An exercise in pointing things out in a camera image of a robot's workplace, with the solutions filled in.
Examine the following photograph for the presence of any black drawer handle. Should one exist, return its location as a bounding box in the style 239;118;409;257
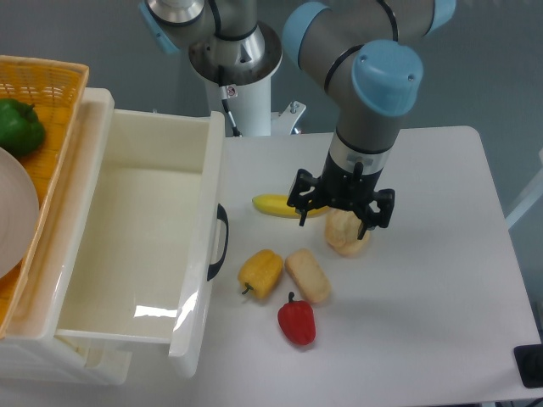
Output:
207;203;230;282

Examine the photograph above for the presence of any beige round plate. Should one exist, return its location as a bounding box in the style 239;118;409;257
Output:
1;149;39;277

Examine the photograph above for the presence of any red bell pepper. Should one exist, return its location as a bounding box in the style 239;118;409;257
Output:
277;292;316;346

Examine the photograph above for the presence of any black device at edge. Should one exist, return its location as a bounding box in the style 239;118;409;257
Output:
513;343;543;388

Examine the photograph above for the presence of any orange woven basket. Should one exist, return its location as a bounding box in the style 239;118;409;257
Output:
1;55;89;337

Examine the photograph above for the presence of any white drawer cabinet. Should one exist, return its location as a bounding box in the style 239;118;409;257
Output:
0;87;133;386

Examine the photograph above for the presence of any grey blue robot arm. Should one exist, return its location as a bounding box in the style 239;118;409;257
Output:
138;1;456;235

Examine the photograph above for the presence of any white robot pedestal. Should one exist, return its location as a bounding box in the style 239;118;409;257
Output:
188;20;307;138

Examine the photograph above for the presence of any square bread loaf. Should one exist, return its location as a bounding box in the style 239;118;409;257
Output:
285;248;332;304

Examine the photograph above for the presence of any green bell pepper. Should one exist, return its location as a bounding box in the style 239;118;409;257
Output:
1;98;46;158

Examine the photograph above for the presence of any yellow banana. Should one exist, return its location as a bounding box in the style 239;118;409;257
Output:
252;193;330;219

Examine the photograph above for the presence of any yellow bell pepper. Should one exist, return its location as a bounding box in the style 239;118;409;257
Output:
238;249;283;299

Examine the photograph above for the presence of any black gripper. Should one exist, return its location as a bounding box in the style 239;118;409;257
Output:
287;154;395;238

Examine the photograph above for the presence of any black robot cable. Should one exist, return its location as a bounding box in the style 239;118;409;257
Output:
216;64;243;137

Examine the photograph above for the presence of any round bread roll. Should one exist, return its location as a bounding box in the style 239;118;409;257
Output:
324;209;371;257

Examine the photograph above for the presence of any white plastic drawer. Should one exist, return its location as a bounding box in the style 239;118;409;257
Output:
56;109;225;378

